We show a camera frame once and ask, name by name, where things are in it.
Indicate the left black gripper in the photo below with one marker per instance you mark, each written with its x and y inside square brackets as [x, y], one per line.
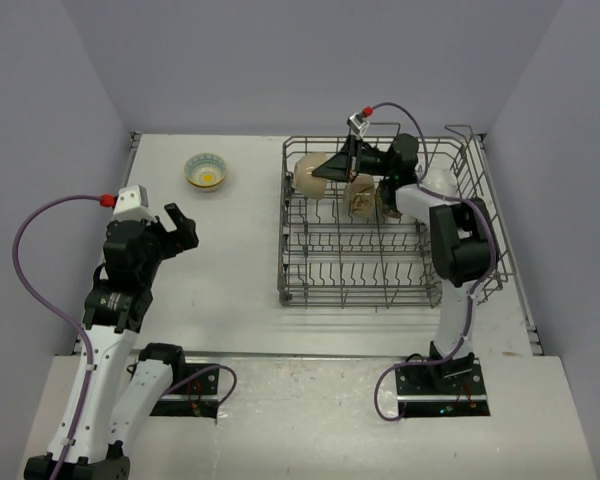
[187, 238]

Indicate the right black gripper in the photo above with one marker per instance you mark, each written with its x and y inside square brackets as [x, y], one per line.
[345, 165]

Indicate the beige bowl brown leaf pattern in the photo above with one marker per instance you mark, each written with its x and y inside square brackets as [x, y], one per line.
[360, 196]

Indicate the plain beige bowl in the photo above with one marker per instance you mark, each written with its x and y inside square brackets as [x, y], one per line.
[304, 182]

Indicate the yellow checkered bowl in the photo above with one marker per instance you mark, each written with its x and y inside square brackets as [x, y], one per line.
[206, 171]

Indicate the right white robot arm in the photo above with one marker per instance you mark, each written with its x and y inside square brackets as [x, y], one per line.
[462, 244]

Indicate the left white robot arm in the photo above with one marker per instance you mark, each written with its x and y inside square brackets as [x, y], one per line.
[99, 425]

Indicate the beige bowl behind gripper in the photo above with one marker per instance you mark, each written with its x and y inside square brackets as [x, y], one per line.
[386, 197]

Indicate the white bowl rear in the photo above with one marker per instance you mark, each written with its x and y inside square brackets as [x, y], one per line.
[442, 181]

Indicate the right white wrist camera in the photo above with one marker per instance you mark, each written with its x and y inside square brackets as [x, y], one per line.
[359, 123]

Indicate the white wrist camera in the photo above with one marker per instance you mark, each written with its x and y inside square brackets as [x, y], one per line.
[132, 204]
[359, 123]

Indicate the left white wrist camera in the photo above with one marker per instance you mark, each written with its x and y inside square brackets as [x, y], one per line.
[132, 204]

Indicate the grey wire dish rack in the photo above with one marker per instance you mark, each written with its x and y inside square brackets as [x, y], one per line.
[327, 257]

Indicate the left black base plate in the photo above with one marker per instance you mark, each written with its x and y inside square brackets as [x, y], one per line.
[196, 399]

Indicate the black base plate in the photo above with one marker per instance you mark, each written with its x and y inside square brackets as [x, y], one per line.
[196, 399]
[424, 392]

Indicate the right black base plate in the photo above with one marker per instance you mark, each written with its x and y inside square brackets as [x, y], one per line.
[424, 392]

